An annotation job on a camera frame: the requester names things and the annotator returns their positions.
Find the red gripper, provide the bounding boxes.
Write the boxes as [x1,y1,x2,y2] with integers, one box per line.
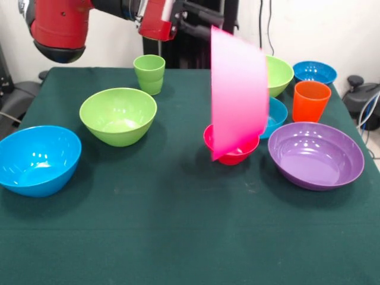
[138,0,224,42]

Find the green plastic cup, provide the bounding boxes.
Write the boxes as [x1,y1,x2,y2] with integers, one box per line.
[132,54,166,96]

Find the large pink plastic bowl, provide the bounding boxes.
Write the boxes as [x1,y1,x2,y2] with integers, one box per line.
[210,25,271,163]

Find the green plastic bowl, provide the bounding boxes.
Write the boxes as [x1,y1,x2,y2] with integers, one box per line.
[79,87,158,148]
[264,54,295,99]

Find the blue straight-sided bowl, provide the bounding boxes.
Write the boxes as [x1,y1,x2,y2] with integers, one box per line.
[259,97,289,140]

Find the small dark blue bowl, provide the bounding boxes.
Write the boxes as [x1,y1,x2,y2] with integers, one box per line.
[292,61,338,86]

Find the orange plastic cup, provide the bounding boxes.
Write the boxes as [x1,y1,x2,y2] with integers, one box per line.
[292,80,332,124]

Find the small crimson plastic bowl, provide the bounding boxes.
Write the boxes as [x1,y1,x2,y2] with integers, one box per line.
[203,123,261,166]

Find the wide purple plastic bowl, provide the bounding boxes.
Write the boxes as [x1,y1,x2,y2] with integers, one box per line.
[267,122,365,192]

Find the dark green tablecloth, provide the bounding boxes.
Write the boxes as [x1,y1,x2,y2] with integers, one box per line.
[0,67,380,285]

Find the large light blue bowl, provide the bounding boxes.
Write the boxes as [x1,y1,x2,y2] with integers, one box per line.
[0,125,83,198]

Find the black wall cable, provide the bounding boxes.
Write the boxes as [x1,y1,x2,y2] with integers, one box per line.
[258,0,276,56]

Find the black pedestal leg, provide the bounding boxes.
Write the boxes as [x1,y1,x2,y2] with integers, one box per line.
[341,75,380,131]
[0,81,41,140]

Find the blue and white cables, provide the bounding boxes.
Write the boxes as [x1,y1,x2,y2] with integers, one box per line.
[357,91,380,140]

